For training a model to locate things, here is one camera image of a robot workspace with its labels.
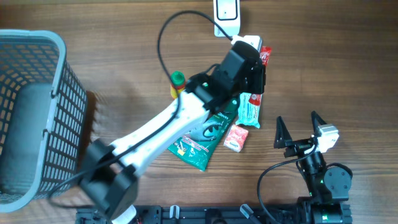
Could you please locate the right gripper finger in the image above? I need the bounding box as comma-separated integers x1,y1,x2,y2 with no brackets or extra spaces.
311,111,327,137
274,116,293,149

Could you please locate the red snack bar wrapper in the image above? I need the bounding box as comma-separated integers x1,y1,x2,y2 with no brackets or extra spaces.
249,46,272,106

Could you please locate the light green tissue packet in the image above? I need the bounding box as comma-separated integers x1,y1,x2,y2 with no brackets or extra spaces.
235,93,262,129

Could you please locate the red white small packet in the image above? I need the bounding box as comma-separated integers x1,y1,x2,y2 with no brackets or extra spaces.
223,124,249,152

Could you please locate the red yellow sauce bottle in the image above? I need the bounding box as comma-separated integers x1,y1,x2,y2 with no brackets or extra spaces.
170,71,186,99

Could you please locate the green 3M glove packet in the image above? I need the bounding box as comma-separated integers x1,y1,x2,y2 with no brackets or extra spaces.
168,98,240,171

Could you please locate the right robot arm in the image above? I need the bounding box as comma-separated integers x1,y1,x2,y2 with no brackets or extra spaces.
274,111,353,224

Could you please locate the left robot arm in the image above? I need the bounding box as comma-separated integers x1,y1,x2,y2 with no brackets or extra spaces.
78,39,266,223

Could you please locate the white barcode scanner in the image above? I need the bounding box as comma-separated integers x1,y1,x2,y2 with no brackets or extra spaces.
213,0,241,36

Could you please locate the grey plastic mesh basket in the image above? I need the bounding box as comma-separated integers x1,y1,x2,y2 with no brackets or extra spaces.
1,29,88,213

